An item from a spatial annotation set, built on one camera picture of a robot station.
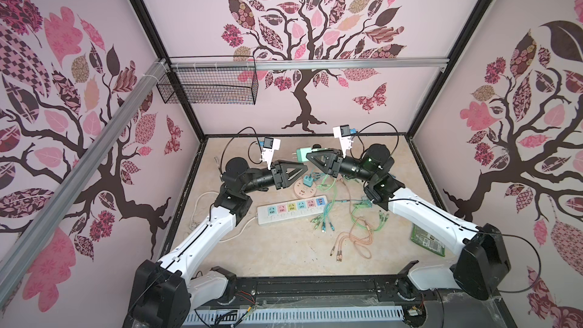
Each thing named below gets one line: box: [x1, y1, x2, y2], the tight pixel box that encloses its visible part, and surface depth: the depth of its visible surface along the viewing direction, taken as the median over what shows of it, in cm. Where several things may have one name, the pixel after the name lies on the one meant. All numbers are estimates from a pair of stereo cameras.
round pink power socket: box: [293, 178, 318, 199], surface depth 98 cm
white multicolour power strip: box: [256, 195, 328, 226], surface depth 92 cm
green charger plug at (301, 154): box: [296, 147, 312, 164], surface depth 65 cm
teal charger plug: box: [302, 173, 314, 188], surface depth 97 cm
